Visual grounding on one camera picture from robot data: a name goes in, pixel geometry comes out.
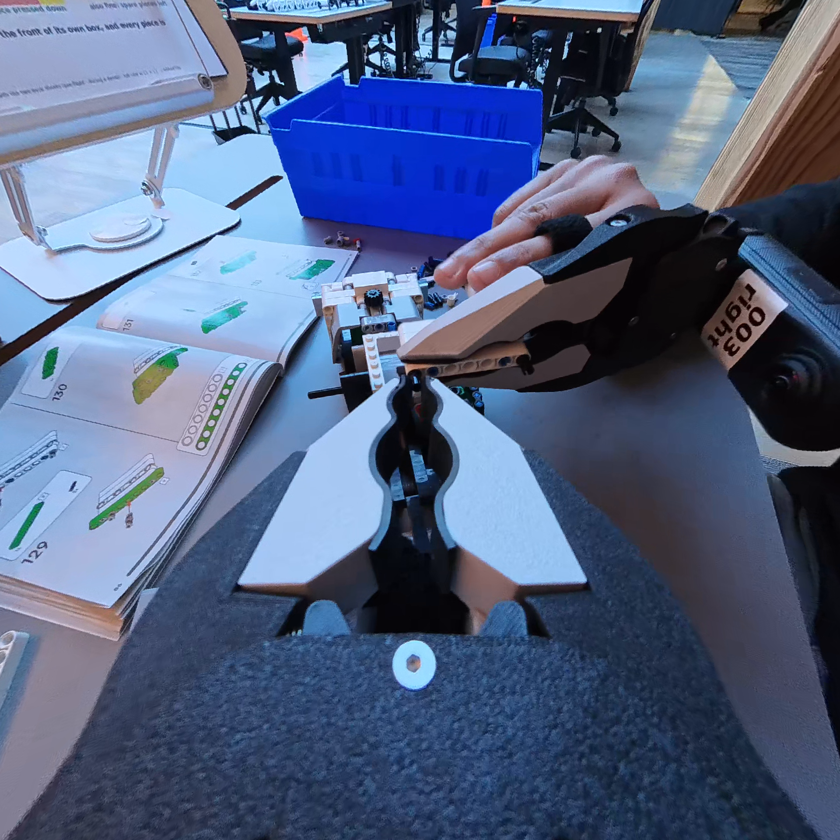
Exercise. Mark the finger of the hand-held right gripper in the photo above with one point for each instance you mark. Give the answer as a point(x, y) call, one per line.
point(499, 315)
point(561, 364)

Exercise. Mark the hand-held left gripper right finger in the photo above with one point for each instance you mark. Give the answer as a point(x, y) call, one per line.
point(505, 518)

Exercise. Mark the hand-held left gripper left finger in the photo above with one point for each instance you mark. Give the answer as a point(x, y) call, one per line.
point(315, 518)

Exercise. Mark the white and black lego model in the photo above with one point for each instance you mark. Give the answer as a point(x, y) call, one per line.
point(367, 308)

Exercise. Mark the person's right forearm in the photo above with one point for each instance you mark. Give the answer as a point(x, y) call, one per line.
point(787, 216)

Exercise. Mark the pile of small lego pieces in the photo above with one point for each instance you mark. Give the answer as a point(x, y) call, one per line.
point(439, 298)

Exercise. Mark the scattered small lego pins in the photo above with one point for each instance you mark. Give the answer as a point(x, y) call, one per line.
point(344, 239)

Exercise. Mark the lego instruction booklet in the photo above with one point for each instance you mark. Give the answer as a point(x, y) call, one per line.
point(151, 407)

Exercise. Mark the person's right hand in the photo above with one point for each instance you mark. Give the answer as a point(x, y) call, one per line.
point(577, 190)

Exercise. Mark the blue plastic bin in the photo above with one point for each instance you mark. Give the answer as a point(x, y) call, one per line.
point(407, 164)

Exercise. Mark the black office chair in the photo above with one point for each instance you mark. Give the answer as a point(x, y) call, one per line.
point(584, 92)
point(492, 62)
point(269, 59)

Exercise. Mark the wooden partition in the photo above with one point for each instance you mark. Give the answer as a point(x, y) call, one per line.
point(774, 111)

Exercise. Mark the wooden edged work table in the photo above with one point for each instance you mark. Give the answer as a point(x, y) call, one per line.
point(315, 13)
point(571, 10)

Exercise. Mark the white document stand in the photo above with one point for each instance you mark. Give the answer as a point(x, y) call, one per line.
point(131, 223)

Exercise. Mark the printed paper sheet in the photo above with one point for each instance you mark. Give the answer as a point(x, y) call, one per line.
point(85, 46)

